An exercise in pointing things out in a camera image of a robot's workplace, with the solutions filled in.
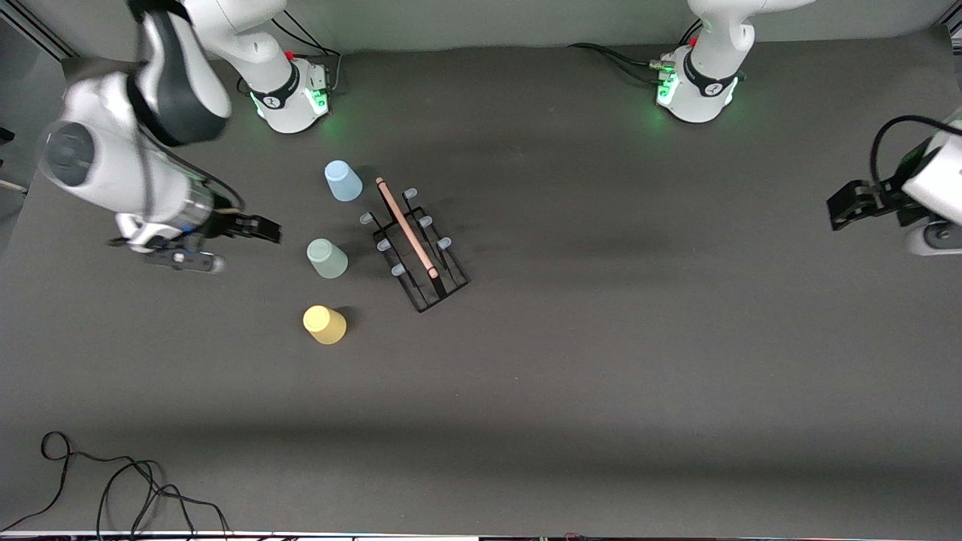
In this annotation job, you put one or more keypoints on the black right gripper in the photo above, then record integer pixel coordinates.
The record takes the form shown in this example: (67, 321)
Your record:
(225, 223)

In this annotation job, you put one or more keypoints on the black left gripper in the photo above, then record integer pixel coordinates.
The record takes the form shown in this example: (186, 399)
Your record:
(891, 194)

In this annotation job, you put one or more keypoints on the pale green plastic cup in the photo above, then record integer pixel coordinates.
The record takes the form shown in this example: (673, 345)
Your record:
(328, 259)

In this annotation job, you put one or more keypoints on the yellow plastic cup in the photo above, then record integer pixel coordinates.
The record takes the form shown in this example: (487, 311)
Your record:
(325, 325)

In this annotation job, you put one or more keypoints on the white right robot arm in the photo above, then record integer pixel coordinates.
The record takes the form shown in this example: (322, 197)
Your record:
(150, 98)

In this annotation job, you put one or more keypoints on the light blue plastic cup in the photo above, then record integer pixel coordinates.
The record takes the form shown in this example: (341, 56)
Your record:
(343, 182)

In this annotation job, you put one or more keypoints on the aluminium frame rail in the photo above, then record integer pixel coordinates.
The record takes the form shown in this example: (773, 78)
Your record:
(45, 36)
(954, 30)

